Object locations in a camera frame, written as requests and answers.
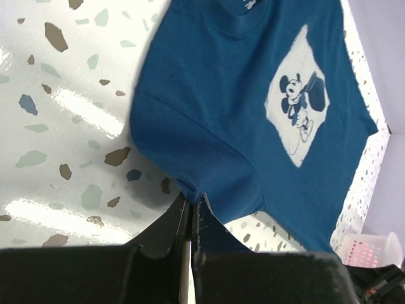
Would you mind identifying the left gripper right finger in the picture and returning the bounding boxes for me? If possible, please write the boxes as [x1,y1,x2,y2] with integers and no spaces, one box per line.
[192,193,357,303]

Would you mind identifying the white plastic basket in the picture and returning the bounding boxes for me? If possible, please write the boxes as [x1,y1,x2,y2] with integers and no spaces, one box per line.
[336,232,403,268]

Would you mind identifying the blue mickey t-shirt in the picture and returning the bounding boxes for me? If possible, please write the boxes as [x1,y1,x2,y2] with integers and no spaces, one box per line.
[130,1,378,253]

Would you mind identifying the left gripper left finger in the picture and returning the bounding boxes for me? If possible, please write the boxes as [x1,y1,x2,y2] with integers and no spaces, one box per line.
[1,195,190,303]

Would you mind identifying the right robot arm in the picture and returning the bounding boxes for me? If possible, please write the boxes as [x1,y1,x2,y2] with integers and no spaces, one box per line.
[346,264,405,304]

